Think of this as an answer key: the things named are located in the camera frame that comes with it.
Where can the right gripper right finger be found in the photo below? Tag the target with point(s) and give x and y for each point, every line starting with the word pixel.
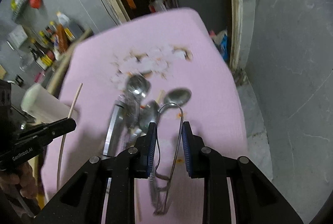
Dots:
pixel 192 145

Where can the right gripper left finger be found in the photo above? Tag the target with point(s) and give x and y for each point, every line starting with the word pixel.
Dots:
pixel 146 147

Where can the steel fork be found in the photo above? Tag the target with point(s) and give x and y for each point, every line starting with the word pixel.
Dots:
pixel 147 114

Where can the steel-handled spatula tool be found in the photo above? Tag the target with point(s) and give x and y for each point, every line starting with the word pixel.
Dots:
pixel 115 129

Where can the white plastic utensil cup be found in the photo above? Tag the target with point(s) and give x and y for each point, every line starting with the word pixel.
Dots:
pixel 43 106

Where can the metal wire whisk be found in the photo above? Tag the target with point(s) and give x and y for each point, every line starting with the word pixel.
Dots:
pixel 167 142

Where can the large steel spoon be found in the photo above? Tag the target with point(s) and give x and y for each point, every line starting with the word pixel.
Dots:
pixel 135 98

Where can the person's left hand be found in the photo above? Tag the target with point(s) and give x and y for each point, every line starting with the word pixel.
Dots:
pixel 24 177

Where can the wooden countertop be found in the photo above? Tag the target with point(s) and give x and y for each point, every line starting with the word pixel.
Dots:
pixel 60 72

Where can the pink floral tablecloth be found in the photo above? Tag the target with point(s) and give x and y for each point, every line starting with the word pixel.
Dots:
pixel 170 61

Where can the dark soy sauce bottle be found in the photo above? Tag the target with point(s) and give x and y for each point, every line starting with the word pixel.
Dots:
pixel 37 58

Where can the orange snack bag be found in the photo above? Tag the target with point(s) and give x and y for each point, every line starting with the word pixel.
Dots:
pixel 62 38

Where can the large oil jug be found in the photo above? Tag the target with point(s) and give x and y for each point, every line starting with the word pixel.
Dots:
pixel 72 30

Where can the white wall box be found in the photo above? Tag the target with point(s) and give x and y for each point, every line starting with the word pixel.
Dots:
pixel 18 36

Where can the wooden door frame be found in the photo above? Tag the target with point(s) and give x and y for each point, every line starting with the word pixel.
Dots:
pixel 235 15

